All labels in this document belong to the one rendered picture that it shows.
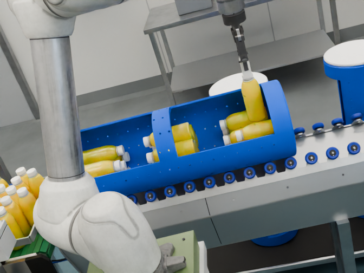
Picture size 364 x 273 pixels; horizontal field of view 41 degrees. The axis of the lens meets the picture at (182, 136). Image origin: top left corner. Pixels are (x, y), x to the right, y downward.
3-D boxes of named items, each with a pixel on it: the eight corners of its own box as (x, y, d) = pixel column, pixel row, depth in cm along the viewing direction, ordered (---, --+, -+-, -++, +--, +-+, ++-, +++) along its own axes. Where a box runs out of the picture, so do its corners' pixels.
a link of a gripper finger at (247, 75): (248, 58, 164) (248, 59, 163) (252, 77, 167) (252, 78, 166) (239, 60, 164) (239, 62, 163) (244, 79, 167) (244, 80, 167)
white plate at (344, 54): (363, 34, 236) (363, 37, 237) (312, 53, 233) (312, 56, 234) (401, 48, 212) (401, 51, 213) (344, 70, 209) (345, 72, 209)
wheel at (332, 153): (337, 145, 171) (336, 145, 173) (324, 148, 172) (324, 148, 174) (340, 157, 171) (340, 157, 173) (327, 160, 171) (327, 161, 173)
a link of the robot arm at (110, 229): (136, 296, 119) (99, 233, 108) (89, 274, 131) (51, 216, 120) (174, 247, 129) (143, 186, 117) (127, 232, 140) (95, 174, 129)
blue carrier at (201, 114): (301, 170, 172) (288, 101, 157) (70, 224, 183) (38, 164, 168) (285, 129, 196) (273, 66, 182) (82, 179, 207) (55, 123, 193)
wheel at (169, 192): (174, 183, 179) (175, 183, 181) (162, 186, 180) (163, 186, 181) (176, 195, 178) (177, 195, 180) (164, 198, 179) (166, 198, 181)
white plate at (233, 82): (199, 100, 223) (200, 102, 224) (255, 98, 209) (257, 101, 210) (221, 73, 243) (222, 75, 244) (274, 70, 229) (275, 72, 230)
